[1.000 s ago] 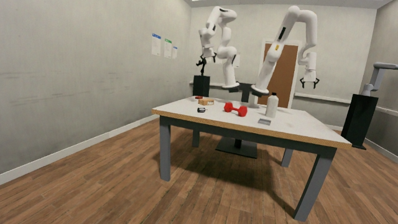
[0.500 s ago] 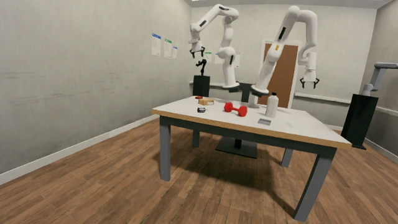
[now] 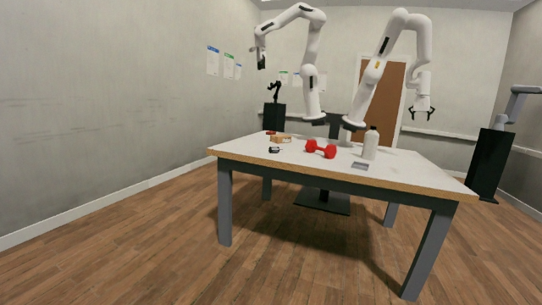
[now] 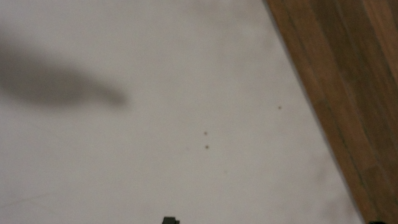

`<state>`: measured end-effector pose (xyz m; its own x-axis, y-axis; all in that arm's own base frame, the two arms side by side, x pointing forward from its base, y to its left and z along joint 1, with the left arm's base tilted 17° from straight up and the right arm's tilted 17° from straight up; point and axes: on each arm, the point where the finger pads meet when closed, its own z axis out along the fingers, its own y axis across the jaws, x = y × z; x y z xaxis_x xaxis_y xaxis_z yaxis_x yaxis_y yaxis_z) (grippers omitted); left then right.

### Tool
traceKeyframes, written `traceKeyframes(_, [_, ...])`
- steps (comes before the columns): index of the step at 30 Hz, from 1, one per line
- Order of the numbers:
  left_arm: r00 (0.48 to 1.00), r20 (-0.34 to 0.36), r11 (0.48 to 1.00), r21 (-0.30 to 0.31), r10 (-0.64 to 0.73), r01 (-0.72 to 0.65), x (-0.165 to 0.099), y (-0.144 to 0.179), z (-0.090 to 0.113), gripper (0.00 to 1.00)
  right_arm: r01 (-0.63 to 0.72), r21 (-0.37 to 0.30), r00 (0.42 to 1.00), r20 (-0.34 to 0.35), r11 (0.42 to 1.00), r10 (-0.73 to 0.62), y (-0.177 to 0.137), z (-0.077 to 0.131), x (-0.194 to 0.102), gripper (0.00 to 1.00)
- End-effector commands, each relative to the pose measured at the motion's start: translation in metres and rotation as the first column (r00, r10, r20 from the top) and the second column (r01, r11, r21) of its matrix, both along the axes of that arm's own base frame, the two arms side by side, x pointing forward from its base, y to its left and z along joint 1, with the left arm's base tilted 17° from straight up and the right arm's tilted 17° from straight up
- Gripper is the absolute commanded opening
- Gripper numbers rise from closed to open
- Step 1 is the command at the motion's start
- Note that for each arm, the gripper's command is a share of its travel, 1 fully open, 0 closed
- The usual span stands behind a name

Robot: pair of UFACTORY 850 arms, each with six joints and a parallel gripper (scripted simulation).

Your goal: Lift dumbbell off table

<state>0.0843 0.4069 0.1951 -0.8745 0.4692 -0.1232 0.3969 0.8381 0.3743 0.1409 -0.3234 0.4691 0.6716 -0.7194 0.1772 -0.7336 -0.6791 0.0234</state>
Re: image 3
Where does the small brown cardboard box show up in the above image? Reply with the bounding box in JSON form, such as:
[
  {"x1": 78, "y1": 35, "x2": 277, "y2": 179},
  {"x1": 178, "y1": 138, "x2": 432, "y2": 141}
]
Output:
[{"x1": 270, "y1": 134, "x2": 291, "y2": 144}]

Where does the red dumbbell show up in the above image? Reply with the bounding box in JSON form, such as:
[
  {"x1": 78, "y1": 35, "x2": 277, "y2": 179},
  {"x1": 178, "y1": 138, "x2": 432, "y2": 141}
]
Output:
[{"x1": 305, "y1": 140, "x2": 337, "y2": 159}]

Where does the white bottle with black cap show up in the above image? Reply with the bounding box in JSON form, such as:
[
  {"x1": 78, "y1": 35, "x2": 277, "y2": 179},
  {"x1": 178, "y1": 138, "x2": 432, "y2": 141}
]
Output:
[{"x1": 361, "y1": 126, "x2": 379, "y2": 161}]

